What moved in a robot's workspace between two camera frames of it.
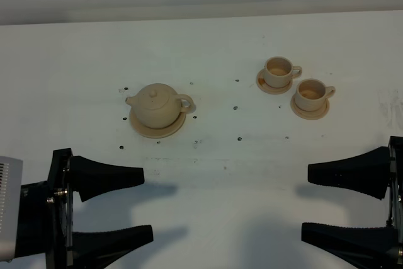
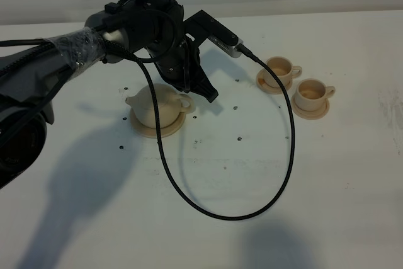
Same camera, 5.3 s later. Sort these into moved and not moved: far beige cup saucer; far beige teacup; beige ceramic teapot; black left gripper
Moved: black left gripper
Not moved: far beige teacup; beige ceramic teapot; far beige cup saucer
